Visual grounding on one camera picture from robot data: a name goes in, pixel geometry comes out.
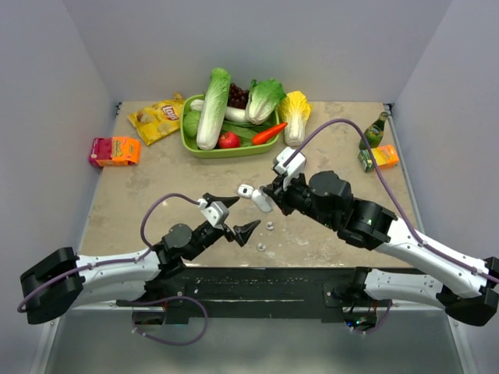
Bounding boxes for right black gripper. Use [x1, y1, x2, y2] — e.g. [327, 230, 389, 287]
[264, 168, 338, 229]

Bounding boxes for white gold-rimmed charging case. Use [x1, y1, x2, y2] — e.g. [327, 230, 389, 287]
[237, 184, 254, 199]

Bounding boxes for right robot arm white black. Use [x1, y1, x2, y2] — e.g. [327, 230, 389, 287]
[260, 171, 498, 326]

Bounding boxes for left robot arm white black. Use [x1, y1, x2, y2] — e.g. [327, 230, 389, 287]
[17, 193, 260, 325]

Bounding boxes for green plastic tray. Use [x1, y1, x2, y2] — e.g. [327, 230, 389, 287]
[180, 94, 280, 159]

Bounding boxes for orange carrot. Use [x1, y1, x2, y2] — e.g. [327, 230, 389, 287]
[252, 122, 288, 146]

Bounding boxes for green leafy vegetable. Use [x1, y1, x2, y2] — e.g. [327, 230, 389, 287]
[221, 121, 272, 147]

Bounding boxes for red apple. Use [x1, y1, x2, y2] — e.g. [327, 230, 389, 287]
[218, 132, 241, 149]

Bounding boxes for white radish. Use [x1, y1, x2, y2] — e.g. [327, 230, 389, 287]
[190, 99, 248, 123]

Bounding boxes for yellow cabbage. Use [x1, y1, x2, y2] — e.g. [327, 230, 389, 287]
[278, 90, 313, 147]

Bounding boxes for green lettuce head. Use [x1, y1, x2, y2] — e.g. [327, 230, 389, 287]
[245, 79, 286, 125]

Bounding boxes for dark purple grapes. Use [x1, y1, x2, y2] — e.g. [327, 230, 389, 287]
[228, 83, 249, 109]

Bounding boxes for long napa cabbage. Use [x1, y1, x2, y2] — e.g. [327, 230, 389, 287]
[196, 68, 232, 150]

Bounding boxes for green round vegetable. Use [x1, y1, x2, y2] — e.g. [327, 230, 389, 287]
[182, 110, 201, 137]

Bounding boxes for green glass bottle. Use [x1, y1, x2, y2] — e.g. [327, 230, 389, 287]
[359, 111, 389, 150]

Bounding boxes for orange green juice carton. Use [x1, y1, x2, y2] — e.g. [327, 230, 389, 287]
[358, 145, 399, 172]

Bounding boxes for yellow Lays chips bag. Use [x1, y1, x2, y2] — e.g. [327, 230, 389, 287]
[128, 92, 186, 146]

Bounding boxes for pink orange snack box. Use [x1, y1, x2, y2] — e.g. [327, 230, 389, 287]
[88, 136, 141, 168]

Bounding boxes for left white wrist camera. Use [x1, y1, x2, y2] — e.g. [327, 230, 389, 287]
[197, 198, 229, 230]

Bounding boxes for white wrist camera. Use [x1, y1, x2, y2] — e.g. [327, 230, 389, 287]
[197, 198, 229, 230]
[272, 146, 306, 178]

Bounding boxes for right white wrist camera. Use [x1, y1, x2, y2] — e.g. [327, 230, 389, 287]
[272, 146, 306, 178]

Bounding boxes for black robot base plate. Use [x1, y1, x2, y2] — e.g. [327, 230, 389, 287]
[133, 267, 375, 323]

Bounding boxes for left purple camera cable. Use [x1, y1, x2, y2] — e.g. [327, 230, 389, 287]
[16, 193, 203, 313]

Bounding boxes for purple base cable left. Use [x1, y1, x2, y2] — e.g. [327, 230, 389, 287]
[124, 294, 210, 346]

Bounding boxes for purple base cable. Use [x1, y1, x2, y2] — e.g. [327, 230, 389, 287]
[349, 299, 393, 336]
[124, 294, 210, 346]

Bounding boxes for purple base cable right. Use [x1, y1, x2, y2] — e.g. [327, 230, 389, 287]
[349, 299, 393, 336]

